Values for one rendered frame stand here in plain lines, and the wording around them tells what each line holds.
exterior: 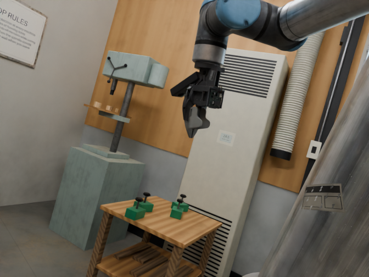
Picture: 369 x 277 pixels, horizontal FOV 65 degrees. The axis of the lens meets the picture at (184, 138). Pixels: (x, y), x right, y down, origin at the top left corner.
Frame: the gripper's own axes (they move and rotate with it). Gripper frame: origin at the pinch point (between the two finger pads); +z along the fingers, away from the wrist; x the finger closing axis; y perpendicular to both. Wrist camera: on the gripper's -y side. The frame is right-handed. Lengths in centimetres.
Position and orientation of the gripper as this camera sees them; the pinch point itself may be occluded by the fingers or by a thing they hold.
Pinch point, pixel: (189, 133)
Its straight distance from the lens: 85.2
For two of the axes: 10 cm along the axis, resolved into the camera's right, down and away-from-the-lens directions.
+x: 6.7, 0.4, 7.4
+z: -1.7, 9.8, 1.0
